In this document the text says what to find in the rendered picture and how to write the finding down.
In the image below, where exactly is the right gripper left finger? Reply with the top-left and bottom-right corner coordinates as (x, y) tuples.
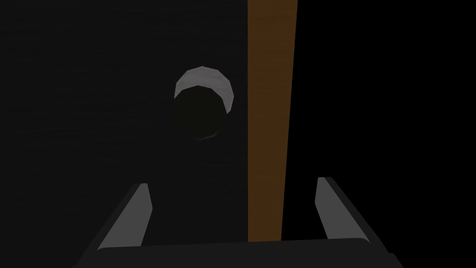
(92, 182), (153, 252)

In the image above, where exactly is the dark door leaf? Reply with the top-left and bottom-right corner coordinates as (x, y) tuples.
(0, 0), (249, 268)

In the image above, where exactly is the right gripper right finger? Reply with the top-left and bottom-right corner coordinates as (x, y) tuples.
(314, 176), (372, 244)

